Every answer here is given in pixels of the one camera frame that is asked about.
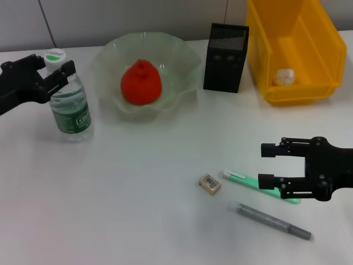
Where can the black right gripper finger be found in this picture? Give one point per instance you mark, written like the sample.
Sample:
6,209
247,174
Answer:
267,181
268,150

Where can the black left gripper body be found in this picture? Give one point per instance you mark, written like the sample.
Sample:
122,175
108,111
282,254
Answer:
19,88

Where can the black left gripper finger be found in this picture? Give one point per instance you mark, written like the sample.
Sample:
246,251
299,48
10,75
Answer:
34,63
62,74

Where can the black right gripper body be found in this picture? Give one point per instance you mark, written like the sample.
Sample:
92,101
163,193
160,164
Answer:
331,168

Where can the mint green pen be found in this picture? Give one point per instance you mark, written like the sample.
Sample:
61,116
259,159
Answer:
242,178

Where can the clear green-label water bottle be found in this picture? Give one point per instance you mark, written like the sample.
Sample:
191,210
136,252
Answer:
71,116

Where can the white paper ball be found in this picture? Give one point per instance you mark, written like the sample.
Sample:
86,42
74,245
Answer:
284,77

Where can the orange knitted toy fruit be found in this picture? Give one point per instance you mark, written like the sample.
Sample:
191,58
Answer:
142,85

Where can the grey marker pen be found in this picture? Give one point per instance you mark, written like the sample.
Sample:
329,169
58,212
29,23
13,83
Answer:
264,219

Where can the small beige eraser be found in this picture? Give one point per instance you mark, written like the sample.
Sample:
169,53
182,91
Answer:
209,184

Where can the black mesh pen holder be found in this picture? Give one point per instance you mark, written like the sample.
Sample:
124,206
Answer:
223,69

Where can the pale green wavy glass bowl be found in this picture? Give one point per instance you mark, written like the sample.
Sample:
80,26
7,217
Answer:
110,66

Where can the yellow plastic storage bin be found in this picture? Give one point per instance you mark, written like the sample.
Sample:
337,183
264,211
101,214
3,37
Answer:
292,41

